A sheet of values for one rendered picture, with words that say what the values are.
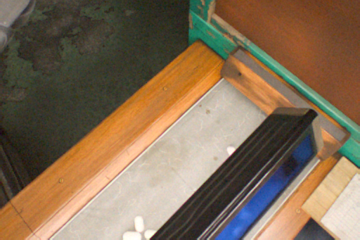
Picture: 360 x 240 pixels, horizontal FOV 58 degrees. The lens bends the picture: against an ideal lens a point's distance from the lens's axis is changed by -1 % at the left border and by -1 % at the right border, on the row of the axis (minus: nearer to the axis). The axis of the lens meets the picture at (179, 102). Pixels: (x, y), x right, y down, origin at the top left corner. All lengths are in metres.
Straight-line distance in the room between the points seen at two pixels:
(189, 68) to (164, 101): 0.11
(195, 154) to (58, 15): 1.43
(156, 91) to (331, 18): 0.42
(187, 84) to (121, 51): 1.02
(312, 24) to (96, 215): 0.57
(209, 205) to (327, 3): 0.35
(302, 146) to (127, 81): 1.34
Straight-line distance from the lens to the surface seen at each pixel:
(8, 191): 1.29
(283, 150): 0.39
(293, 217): 0.75
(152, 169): 0.75
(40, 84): 1.80
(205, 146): 0.76
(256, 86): 0.73
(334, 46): 0.61
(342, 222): 0.77
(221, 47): 0.82
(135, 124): 0.76
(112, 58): 1.76
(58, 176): 0.77
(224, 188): 0.39
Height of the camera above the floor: 1.47
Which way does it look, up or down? 67 degrees down
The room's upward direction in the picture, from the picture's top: 2 degrees counter-clockwise
